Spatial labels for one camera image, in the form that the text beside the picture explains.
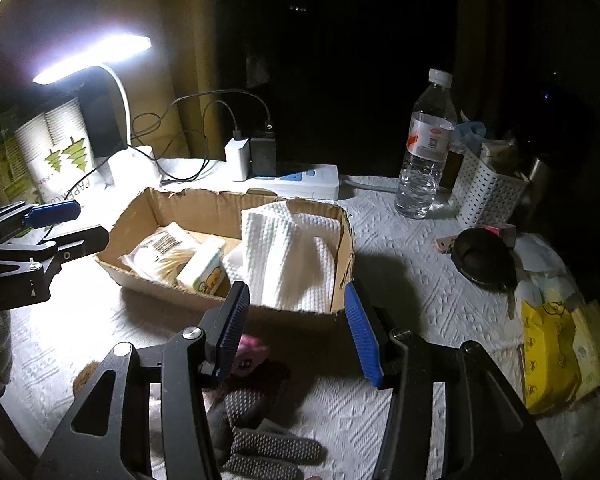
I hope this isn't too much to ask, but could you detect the white waffle cloth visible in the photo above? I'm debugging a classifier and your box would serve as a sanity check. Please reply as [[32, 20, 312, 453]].
[[222, 204, 343, 313]]

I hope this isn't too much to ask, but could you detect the white power strip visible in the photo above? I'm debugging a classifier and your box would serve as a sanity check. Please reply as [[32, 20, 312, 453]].
[[247, 164, 341, 201]]

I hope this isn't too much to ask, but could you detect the brown packet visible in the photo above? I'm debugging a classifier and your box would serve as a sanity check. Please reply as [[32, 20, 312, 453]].
[[480, 140, 522, 177]]

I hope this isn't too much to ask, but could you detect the white crumpled plastic bag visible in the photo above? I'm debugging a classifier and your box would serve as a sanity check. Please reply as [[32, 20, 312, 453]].
[[515, 247, 581, 311]]

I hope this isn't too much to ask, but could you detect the black phone cable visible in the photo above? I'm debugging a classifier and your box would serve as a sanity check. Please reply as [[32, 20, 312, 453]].
[[157, 99, 242, 185]]

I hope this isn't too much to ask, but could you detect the grey knit glove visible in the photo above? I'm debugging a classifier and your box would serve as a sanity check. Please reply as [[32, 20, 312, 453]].
[[207, 360, 326, 480]]

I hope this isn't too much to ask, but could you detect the pink plush toy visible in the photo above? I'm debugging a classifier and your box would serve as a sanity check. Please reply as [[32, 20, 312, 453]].
[[230, 335, 271, 376]]

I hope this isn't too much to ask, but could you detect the blue plastic bag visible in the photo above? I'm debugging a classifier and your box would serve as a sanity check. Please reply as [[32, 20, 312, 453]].
[[452, 110, 487, 153]]

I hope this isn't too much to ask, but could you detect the white power strip cable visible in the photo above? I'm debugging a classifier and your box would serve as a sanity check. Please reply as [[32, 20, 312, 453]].
[[340, 176, 399, 194]]

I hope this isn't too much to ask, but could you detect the green paper cup bag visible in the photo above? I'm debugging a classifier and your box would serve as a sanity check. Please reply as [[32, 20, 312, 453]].
[[0, 110, 31, 211]]

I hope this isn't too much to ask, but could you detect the black round pouch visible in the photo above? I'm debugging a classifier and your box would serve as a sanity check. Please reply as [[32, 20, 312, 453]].
[[451, 227, 518, 291]]

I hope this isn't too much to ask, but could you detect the small pink box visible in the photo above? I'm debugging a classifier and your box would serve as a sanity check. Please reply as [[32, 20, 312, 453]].
[[480, 223, 517, 246]]

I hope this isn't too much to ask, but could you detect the yellow curtain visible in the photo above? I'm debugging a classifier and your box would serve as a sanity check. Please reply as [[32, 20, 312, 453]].
[[145, 0, 221, 161]]

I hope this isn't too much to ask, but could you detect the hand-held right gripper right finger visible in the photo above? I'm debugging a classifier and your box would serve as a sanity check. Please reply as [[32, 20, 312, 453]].
[[342, 280, 563, 480]]

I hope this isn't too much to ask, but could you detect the white perforated basket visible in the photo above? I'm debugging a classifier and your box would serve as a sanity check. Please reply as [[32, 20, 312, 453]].
[[451, 147, 531, 231]]

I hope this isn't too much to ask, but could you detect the white charger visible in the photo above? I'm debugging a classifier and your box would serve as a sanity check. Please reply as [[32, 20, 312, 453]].
[[224, 139, 251, 182]]

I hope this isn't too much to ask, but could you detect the cardboard box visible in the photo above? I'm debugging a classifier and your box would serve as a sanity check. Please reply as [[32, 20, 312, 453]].
[[94, 187, 356, 331]]

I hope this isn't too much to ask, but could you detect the black charger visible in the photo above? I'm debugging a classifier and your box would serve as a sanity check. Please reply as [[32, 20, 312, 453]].
[[250, 132, 277, 178]]

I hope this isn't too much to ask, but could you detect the brown plush toy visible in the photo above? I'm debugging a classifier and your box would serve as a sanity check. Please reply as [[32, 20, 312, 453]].
[[72, 360, 103, 396]]

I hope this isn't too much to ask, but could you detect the black charger cable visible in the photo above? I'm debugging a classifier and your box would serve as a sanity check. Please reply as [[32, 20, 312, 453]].
[[130, 90, 276, 166]]

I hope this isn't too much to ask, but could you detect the cotton swab pack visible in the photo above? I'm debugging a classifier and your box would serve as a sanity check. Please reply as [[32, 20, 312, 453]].
[[119, 224, 201, 288]]

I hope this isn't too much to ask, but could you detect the white textured tablecloth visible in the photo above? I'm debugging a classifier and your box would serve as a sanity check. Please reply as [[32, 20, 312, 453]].
[[0, 157, 600, 480]]

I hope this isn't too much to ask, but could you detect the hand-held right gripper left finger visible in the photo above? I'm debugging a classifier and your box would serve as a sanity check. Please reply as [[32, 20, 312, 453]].
[[32, 280, 253, 480]]

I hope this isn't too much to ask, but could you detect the white desk lamp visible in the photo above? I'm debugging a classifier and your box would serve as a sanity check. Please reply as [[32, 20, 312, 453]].
[[32, 33, 162, 189]]

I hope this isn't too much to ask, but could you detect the metal cup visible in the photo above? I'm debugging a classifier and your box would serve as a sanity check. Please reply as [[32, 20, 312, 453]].
[[522, 155, 556, 233]]

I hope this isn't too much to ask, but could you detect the clear water bottle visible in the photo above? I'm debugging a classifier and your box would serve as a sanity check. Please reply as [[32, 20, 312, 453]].
[[394, 67, 457, 220]]

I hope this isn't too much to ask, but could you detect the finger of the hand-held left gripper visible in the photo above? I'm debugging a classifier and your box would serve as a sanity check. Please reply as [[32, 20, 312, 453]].
[[0, 201, 81, 242], [0, 225, 110, 286]]

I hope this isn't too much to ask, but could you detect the white paper cup sleeve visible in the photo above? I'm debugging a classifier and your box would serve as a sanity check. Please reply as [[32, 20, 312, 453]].
[[14, 97, 106, 206]]

